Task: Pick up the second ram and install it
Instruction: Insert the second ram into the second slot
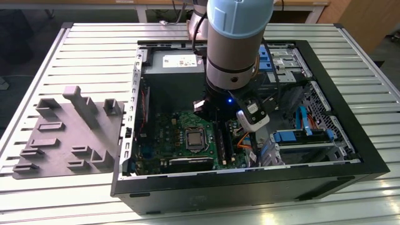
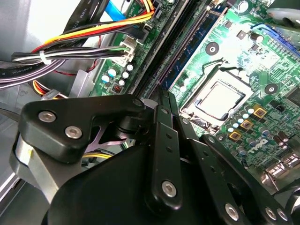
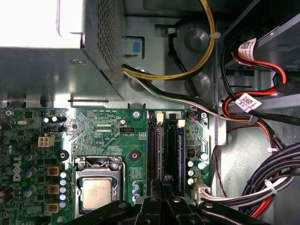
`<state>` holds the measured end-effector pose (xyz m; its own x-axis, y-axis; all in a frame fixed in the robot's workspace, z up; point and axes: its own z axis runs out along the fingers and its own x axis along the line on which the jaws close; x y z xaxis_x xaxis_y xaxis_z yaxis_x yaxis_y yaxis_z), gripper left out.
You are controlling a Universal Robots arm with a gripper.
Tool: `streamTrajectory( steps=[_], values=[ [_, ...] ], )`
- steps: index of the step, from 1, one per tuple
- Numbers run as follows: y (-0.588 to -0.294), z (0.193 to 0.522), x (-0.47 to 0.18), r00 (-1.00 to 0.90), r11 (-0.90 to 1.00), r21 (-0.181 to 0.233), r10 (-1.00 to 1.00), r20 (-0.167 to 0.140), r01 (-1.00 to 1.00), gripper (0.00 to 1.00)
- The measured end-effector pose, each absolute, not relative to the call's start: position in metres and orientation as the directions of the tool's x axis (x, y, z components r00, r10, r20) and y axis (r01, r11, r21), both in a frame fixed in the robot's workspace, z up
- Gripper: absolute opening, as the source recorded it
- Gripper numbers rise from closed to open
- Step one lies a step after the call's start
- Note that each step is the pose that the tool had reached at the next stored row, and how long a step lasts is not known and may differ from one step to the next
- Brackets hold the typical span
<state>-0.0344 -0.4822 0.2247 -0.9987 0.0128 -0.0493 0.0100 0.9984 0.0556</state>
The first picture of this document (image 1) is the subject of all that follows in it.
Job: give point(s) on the grey parts rack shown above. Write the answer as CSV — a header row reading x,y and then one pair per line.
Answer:
x,y
72,131

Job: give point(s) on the green motherboard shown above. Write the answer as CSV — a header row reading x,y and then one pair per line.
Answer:
x,y
168,122

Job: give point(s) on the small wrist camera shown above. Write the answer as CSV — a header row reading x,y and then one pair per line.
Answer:
x,y
198,107

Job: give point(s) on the hard disk in blue carrier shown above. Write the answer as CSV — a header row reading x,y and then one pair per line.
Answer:
x,y
300,138

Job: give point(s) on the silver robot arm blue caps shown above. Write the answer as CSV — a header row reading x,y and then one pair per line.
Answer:
x,y
230,47

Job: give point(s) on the blue drive latch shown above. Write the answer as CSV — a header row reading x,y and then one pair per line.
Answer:
x,y
268,66

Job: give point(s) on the silver CPU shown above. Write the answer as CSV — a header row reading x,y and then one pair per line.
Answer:
x,y
194,140

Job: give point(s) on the wooden cabinet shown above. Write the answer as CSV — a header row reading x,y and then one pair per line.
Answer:
x,y
358,23

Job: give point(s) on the metal disk bay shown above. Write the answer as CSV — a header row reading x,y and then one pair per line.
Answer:
x,y
302,147

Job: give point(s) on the black graphics card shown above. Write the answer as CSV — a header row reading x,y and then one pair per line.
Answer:
x,y
190,165

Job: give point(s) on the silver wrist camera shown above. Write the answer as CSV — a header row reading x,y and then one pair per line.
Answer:
x,y
256,123

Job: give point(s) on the black chair caster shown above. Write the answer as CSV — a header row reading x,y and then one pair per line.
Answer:
x,y
393,37

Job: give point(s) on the grey power supply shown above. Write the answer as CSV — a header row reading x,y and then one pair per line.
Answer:
x,y
168,89

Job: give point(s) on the black open PC case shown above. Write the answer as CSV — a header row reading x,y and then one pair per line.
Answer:
x,y
218,194

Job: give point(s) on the metal drive cage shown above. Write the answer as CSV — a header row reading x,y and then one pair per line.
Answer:
x,y
286,77

